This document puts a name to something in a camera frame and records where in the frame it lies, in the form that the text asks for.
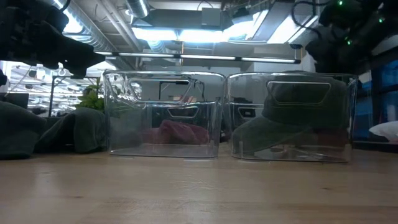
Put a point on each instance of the dark computer monitor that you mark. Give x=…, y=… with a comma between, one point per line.
x=17, y=99

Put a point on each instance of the clear plastic bin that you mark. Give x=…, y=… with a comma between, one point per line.
x=311, y=157
x=168, y=151

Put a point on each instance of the black metal stand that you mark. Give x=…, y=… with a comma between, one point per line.
x=52, y=96

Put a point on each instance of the dark green hat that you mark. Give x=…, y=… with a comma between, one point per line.
x=84, y=130
x=15, y=133
x=295, y=109

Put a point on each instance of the green potted plant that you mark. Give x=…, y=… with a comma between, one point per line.
x=91, y=98

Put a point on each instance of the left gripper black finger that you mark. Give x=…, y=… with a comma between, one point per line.
x=81, y=56
x=77, y=72

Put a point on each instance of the long LED light bar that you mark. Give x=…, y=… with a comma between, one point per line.
x=205, y=57

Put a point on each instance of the silver spiral ventilation duct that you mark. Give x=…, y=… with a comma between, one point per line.
x=90, y=34

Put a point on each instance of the grey ceiling box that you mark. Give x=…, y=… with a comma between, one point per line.
x=211, y=17

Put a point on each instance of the short silver ventilation duct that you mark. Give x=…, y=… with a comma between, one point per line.
x=138, y=7

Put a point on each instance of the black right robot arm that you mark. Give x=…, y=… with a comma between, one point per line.
x=367, y=25

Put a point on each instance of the person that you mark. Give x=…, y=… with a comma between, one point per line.
x=385, y=129

